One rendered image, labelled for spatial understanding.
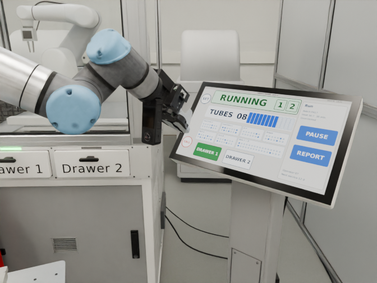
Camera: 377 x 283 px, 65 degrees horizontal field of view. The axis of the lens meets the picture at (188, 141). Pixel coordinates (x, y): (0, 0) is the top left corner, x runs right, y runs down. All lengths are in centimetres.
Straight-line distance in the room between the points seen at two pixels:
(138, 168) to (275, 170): 59
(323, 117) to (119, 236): 98
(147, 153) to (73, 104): 76
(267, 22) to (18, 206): 376
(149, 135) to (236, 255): 63
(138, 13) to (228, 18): 324
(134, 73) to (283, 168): 47
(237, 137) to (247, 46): 348
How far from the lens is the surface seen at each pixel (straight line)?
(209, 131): 98
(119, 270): 155
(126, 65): 61
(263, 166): 87
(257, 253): 112
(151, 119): 71
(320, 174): 84
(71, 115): 48
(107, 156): 122
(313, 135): 88
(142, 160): 122
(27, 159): 133
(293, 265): 214
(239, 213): 108
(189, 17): 429
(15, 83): 51
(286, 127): 91
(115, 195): 132
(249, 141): 91
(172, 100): 72
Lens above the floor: 134
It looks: 19 degrees down
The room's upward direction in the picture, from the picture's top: straight up
